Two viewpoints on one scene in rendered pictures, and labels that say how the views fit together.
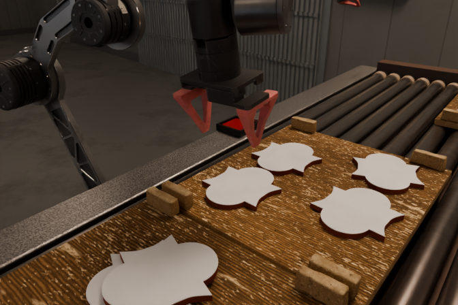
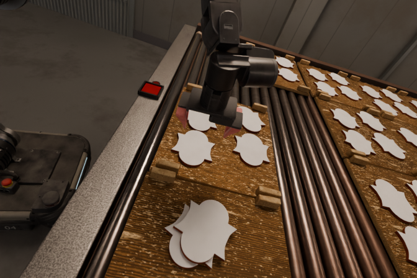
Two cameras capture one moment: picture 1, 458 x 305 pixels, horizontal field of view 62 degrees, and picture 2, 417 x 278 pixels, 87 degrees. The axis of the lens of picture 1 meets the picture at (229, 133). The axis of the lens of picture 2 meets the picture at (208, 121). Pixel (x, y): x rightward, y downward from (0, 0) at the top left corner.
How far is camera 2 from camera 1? 0.39 m
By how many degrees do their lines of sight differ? 42
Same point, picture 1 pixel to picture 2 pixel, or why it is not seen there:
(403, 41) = not seen: outside the picture
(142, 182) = (122, 155)
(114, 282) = (188, 247)
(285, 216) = (225, 161)
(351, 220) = (254, 156)
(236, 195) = (198, 155)
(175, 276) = (214, 227)
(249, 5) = (259, 75)
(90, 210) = (105, 192)
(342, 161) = not seen: hidden behind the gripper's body
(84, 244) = (137, 226)
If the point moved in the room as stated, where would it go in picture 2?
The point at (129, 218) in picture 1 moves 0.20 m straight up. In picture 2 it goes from (147, 193) to (158, 130)
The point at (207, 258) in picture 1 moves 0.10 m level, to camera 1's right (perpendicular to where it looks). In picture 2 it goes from (219, 208) to (251, 192)
